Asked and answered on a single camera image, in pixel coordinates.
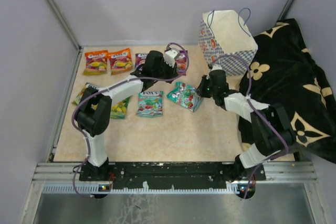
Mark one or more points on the mint candy bag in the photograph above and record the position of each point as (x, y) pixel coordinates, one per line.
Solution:
(150, 104)
(185, 95)

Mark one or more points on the purple candy bag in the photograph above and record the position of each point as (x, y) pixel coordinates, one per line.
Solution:
(140, 59)
(181, 62)

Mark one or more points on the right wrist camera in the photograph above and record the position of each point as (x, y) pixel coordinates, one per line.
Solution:
(215, 67)

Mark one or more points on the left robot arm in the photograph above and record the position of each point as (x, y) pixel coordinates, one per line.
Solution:
(91, 117)

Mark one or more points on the black floral blanket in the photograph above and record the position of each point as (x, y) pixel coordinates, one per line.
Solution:
(284, 72)

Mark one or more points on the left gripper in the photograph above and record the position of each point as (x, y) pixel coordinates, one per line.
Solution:
(173, 72)

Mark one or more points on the green candy bag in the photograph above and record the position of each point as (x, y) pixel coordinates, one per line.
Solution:
(119, 110)
(78, 97)

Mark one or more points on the orange candy bag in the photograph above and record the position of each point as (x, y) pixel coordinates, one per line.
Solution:
(96, 63)
(120, 61)

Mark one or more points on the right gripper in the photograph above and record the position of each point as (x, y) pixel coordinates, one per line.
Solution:
(205, 79)

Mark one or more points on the blue checkered paper bag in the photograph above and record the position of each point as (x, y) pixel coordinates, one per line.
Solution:
(225, 39)

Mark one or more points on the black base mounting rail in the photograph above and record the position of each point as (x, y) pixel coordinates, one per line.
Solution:
(182, 176)

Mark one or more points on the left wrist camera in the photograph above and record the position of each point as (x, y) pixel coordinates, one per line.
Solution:
(170, 56)

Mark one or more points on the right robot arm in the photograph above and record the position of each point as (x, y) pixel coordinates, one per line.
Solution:
(272, 132)

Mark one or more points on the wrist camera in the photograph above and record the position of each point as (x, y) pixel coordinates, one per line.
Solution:
(170, 56)
(215, 67)

